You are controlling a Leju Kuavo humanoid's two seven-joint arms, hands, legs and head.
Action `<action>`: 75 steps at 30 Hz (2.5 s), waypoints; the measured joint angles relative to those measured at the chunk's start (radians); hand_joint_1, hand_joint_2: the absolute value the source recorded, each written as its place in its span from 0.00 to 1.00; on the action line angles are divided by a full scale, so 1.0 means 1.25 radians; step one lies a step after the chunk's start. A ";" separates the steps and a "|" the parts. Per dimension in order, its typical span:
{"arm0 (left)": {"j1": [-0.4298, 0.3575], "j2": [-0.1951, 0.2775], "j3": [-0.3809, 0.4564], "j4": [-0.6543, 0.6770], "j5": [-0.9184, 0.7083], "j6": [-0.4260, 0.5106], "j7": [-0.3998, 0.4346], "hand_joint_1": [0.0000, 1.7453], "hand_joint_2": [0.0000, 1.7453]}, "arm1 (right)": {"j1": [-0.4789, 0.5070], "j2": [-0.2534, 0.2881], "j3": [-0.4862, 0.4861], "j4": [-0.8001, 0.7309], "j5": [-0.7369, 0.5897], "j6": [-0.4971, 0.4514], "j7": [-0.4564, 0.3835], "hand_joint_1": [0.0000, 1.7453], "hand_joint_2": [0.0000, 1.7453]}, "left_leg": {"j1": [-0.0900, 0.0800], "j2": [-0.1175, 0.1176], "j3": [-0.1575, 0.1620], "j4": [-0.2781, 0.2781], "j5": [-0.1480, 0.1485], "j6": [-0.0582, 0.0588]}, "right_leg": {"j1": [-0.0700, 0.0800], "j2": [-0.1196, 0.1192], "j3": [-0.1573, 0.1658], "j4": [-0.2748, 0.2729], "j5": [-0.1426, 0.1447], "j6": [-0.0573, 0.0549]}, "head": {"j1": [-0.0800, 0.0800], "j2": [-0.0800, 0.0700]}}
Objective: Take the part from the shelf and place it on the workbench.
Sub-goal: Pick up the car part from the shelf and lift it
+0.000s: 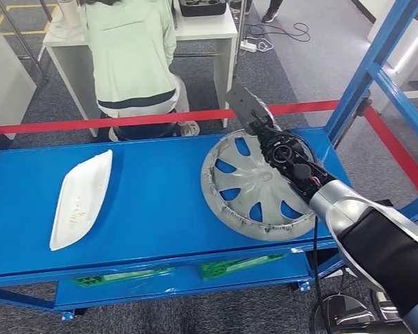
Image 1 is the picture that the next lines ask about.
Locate white desk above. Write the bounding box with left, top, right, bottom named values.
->
left=41, top=0, right=238, bottom=138

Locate white plastic shell part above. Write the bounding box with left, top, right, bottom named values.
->
left=49, top=149, right=113, bottom=252

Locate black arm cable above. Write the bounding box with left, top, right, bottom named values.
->
left=312, top=215, right=332, bottom=334

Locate blue metal shelf rack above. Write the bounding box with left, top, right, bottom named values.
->
left=0, top=0, right=418, bottom=322

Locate black barrier post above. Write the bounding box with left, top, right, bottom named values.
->
left=333, top=88, right=374, bottom=151

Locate silver wheel cover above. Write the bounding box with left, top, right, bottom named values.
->
left=200, top=129, right=323, bottom=242

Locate steel frame leg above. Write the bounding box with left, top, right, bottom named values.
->
left=0, top=0, right=50, bottom=84

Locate white bench frame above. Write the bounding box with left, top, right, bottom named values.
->
left=367, top=0, right=418, bottom=122

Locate black equipment case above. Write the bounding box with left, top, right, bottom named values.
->
left=179, top=0, right=228, bottom=18

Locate black floor cable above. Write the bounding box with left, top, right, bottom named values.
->
left=245, top=22, right=312, bottom=43

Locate green plastic crate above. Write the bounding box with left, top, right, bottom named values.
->
left=73, top=267, right=176, bottom=289
left=200, top=252, right=287, bottom=282

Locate person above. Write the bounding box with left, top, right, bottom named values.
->
left=78, top=0, right=201, bottom=141
left=261, top=0, right=285, bottom=24

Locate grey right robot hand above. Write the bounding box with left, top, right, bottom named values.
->
left=247, top=88, right=282, bottom=132

